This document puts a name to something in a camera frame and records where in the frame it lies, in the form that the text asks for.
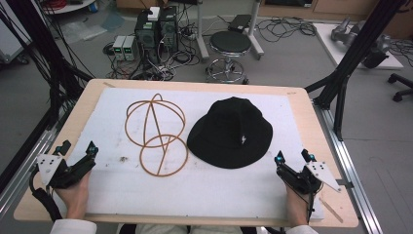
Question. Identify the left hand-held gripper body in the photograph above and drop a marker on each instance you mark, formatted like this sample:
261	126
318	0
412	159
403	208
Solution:
69	172

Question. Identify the person's left hand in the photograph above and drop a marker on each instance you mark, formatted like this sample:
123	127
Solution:
74	199

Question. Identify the person's right hand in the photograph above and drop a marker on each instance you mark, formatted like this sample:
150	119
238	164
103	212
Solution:
296	205

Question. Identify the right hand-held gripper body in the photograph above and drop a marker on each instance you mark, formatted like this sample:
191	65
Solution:
300	178

